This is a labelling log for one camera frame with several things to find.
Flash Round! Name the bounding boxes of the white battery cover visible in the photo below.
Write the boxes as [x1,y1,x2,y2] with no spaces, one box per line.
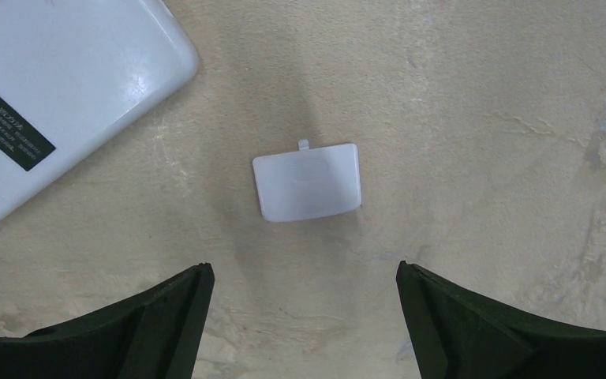
[252,140,362,223]

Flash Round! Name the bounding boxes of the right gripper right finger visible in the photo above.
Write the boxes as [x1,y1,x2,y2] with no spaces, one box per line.
[396,261,606,378]

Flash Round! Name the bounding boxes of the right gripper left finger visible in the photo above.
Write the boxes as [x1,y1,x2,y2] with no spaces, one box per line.
[0,263,215,378]

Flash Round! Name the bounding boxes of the white remote control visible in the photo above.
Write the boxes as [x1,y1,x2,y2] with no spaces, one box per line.
[0,1,199,220]

